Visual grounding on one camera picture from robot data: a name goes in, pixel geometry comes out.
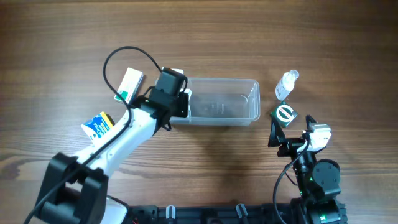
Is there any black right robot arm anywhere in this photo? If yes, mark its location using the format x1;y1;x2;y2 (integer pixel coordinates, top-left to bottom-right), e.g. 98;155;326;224
268;115;348;223

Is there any small clear plastic bottle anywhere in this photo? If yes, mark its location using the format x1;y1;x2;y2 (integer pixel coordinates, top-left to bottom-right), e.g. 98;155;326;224
275;70;299;101

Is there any white Hansaplast plaster box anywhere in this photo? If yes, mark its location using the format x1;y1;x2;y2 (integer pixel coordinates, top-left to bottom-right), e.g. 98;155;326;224
185;89;192;119

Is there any white green medicine box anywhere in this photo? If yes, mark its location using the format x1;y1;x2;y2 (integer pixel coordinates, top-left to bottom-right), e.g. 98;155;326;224
117;68;144;104

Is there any clear plastic container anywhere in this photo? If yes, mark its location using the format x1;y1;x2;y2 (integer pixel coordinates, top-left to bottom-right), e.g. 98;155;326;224
170;78;261;126

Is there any blue yellow cough drops bag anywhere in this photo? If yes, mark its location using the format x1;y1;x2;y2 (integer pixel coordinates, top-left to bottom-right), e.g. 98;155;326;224
81;111;115;144

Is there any green round-label box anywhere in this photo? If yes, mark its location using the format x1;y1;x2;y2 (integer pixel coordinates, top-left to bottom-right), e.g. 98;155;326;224
271;101;299;128

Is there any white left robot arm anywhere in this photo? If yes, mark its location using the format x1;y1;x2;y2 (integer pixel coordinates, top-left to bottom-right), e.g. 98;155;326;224
25;68;189;224

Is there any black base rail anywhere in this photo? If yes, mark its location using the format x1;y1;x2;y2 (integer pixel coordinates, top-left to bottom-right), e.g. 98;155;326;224
105;196;348;224

